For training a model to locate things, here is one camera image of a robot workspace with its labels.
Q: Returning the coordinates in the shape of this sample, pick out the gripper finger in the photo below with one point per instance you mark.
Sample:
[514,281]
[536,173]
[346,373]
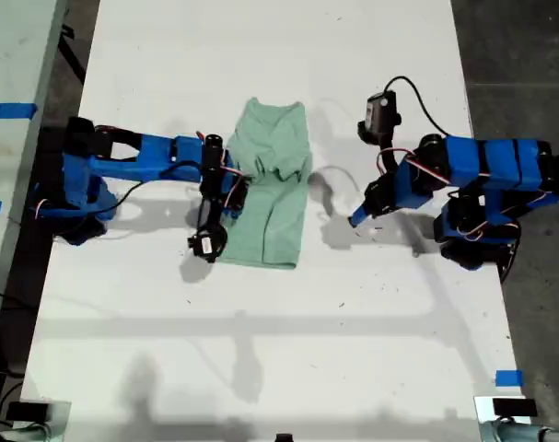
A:
[359,214]
[364,220]

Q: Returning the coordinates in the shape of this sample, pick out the pale green T-shirt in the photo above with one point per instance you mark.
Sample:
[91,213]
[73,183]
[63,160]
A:
[274,207]

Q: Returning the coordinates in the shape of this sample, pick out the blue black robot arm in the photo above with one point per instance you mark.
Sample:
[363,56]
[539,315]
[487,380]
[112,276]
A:
[159,156]
[500,159]

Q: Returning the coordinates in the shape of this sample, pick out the square blue tape piece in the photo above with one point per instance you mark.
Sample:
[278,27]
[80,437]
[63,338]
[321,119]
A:
[509,378]

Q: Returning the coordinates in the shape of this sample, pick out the black stand leg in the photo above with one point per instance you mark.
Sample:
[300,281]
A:
[72,55]

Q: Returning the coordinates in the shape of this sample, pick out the small black object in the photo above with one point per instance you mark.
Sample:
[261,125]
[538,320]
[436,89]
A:
[283,438]

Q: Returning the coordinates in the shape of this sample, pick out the small black box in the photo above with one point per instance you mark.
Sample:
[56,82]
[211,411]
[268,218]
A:
[28,411]
[514,407]

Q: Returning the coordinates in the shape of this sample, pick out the long blue tape strip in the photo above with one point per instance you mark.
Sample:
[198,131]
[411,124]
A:
[7,111]

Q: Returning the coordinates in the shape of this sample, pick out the grey metal tube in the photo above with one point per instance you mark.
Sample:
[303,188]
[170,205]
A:
[26,435]
[518,435]

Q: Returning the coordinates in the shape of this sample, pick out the pale side table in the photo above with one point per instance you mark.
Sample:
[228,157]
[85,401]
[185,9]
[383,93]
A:
[12,55]

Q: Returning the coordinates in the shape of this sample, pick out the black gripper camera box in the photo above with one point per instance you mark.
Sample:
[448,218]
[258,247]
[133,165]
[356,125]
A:
[207,246]
[379,115]

